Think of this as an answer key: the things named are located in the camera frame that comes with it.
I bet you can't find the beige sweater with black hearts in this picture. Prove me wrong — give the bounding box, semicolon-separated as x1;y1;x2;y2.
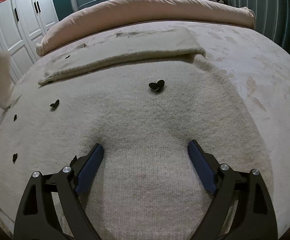
0;41;274;239

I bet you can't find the white panelled wardrobe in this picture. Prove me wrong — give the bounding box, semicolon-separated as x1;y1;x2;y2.
0;0;60;131

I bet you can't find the pink floral bed sheet mattress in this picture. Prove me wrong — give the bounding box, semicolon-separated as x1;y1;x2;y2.
0;19;290;238

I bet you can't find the pink folded duvet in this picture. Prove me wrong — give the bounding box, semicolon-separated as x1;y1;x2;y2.
36;0;255;57

